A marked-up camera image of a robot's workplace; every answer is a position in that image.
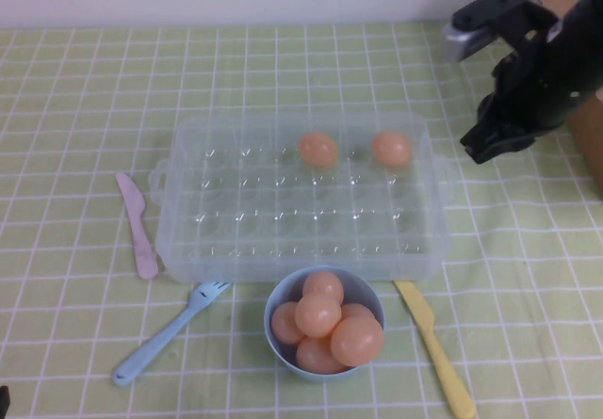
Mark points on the yellow plastic knife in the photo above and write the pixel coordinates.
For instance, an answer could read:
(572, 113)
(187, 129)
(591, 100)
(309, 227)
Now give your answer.
(433, 343)

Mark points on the light blue bowl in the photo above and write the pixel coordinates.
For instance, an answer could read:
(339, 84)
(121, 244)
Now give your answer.
(282, 360)

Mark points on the light blue plastic fork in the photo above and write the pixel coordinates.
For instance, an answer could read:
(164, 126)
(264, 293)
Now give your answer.
(165, 334)

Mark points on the orange egg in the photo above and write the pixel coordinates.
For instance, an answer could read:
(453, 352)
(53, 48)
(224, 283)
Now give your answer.
(391, 148)
(318, 315)
(360, 311)
(314, 359)
(356, 342)
(325, 283)
(283, 325)
(319, 149)

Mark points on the pink plastic knife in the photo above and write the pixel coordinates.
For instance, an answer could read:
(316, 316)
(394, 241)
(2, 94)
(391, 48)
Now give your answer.
(139, 230)

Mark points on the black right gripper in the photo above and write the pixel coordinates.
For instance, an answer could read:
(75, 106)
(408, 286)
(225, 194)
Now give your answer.
(527, 89)

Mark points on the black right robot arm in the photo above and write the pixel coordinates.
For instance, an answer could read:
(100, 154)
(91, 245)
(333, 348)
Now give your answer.
(584, 28)

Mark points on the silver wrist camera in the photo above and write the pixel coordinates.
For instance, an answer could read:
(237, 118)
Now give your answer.
(466, 42)

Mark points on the clear plastic egg box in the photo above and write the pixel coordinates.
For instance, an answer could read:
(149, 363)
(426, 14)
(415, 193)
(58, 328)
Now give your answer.
(212, 235)

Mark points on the black camera bracket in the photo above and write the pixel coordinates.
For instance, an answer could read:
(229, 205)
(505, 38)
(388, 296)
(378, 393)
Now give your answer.
(499, 4)

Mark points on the brown cardboard box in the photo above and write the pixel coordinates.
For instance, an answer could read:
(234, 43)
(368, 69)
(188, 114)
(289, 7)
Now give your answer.
(589, 132)

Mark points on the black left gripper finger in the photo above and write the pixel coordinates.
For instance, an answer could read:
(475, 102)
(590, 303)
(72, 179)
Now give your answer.
(4, 400)

